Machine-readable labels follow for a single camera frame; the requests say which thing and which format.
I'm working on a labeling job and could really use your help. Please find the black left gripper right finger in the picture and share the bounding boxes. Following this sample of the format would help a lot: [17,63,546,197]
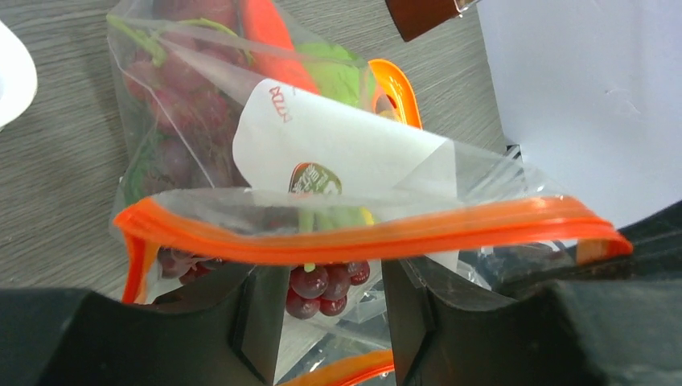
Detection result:
[382,203,681,385]

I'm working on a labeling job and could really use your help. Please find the green fake apple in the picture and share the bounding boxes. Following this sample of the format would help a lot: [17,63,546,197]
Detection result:
[295,42,376,111]

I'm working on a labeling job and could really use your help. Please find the clear zip top bag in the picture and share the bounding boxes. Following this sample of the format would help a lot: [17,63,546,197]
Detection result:
[106,0,635,386]

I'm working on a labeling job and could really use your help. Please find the purple fake grapes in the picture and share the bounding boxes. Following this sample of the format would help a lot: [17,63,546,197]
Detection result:
[122,0,372,321]

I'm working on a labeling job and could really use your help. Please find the white plastic basket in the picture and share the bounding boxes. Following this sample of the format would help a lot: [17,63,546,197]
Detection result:
[1,22,38,130]

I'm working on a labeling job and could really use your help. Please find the orange fake carrot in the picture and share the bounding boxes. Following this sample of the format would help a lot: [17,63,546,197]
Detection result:
[240,0,318,94]

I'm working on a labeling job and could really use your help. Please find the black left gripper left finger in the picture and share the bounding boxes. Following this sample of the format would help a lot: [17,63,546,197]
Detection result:
[1,264,290,385]

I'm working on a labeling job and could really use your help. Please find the orange S-shaped track piece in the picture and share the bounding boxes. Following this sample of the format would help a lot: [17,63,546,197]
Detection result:
[369,59,423,129]

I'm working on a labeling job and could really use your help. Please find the brown box with lid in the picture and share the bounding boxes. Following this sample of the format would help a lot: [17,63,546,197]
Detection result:
[384,0,479,42]

